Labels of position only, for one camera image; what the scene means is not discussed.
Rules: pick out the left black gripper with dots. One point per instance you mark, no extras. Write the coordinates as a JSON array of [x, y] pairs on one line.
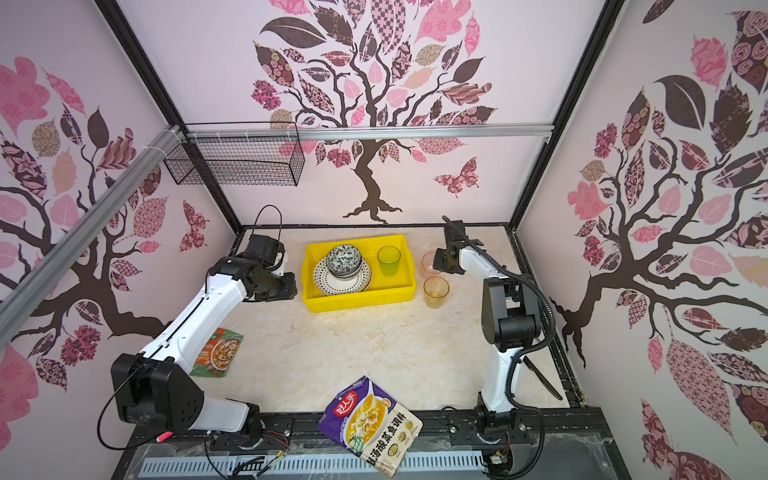
[[288, 291]]

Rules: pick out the pink translucent cup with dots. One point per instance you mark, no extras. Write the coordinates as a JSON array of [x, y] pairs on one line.
[[427, 268]]

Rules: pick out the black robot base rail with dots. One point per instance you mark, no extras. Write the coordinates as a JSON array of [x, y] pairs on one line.
[[565, 443]]

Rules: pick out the white vent grille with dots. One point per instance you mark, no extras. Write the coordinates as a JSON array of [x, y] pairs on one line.
[[304, 465]]

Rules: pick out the green patterned bowl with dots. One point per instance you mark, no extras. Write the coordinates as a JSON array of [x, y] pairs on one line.
[[344, 261]]

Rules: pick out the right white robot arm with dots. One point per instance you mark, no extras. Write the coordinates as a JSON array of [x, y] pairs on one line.
[[510, 320]]

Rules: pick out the green translucent cup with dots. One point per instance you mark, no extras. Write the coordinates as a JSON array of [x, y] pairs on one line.
[[389, 260]]

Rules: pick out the aluminium rail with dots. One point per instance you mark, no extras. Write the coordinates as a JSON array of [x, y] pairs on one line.
[[374, 133], [19, 305]]

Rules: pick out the yellow dotted plate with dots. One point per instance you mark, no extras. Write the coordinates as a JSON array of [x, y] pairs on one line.
[[329, 285]]

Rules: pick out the aluminium rail left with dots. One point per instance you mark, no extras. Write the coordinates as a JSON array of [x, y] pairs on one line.
[[19, 305]]

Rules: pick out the aluminium rail back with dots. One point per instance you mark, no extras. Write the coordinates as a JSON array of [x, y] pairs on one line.
[[374, 133]]

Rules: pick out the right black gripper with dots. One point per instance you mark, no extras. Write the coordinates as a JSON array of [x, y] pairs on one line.
[[439, 261]]

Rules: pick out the pink marker pen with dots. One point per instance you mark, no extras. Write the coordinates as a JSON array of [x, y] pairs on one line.
[[163, 437]]

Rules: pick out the black wire basket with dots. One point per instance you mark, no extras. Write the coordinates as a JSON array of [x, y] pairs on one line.
[[259, 153]]

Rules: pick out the green food packet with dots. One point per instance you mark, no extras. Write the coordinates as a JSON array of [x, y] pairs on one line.
[[217, 354]]

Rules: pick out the purple seasoning packet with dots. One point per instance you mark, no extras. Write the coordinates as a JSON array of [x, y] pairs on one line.
[[372, 425]]

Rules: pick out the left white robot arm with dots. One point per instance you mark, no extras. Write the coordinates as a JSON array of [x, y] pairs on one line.
[[154, 388]]

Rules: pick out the yellow plastic bin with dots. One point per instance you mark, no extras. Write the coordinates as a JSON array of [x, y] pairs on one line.
[[380, 290]]

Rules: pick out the yellow translucent cup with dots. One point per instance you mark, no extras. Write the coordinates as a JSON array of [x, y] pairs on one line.
[[436, 289]]

